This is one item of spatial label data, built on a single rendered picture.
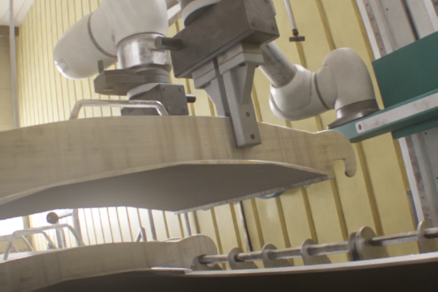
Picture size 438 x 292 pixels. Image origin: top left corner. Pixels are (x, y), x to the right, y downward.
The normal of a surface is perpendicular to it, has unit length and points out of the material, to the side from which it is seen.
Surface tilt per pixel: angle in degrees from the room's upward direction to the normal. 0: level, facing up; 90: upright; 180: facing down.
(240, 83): 90
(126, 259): 90
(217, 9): 90
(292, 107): 143
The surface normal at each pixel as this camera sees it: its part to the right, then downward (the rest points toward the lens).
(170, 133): 0.66, -0.29
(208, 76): -0.73, 0.01
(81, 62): -0.17, 0.77
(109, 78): 0.33, -0.26
